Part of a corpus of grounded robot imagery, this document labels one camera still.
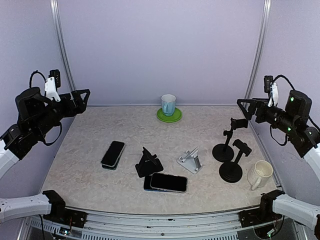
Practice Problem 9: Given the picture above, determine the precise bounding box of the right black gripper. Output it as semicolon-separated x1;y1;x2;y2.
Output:
238;97;298;135

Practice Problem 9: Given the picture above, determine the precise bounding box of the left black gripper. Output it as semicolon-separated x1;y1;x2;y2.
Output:
33;88;90;138

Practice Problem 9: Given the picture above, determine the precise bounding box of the white folding phone stand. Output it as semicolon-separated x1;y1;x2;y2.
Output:
177;146;203;174

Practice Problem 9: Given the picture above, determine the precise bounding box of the black folding phone stand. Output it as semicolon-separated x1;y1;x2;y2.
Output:
135;147;164;178

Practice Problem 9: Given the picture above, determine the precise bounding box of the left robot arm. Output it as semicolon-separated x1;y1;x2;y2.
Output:
0;87;91;223

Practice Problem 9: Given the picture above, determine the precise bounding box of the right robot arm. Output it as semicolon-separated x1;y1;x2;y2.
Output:
237;90;320;238

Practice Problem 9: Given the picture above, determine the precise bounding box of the rear black pole stand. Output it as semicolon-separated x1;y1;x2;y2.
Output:
212;118;248;163

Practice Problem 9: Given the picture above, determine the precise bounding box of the black pole stand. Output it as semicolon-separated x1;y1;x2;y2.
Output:
218;139;252;183
212;118;248;163

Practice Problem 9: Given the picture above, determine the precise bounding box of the left top black phone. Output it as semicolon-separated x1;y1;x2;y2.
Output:
101;141;125;167

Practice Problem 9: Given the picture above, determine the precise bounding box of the black phone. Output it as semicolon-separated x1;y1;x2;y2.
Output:
149;172;189;193
101;141;125;167

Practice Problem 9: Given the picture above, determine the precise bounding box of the front black pole stand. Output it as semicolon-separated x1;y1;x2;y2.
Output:
218;139;252;183

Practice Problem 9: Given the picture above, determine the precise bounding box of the left bottom teal phone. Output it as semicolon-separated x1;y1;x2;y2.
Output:
101;148;124;170

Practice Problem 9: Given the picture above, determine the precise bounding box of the centre bottom blue phone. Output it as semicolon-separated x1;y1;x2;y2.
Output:
143;174;187;194

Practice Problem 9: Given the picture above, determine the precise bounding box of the centre top black phone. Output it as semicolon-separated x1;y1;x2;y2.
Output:
149;172;189;193

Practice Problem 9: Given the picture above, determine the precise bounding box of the cream ceramic mug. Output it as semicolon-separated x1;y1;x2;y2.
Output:
247;160;274;191

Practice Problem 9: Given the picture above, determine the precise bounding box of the green saucer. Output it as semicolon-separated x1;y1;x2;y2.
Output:
156;107;183;123

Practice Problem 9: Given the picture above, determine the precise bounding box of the light blue mug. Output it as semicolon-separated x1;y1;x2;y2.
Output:
161;94;176;116

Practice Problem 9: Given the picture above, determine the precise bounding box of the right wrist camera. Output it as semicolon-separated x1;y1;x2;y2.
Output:
263;75;274;94

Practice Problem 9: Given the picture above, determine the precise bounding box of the left aluminium corner post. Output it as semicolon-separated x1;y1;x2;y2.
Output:
50;0;76;91

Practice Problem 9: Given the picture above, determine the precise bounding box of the aluminium corner post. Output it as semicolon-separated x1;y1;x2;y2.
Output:
244;0;272;99
50;0;76;91

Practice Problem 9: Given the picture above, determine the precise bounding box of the right aluminium corner post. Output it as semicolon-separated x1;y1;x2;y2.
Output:
244;0;272;99

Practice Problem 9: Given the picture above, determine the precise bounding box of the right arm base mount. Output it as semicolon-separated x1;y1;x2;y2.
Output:
238;189;285;228

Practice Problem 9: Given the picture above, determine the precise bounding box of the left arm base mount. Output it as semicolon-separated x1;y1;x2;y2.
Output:
42;190;87;229

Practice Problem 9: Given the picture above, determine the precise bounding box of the front aluminium rail frame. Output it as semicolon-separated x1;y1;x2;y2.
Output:
17;209;309;240

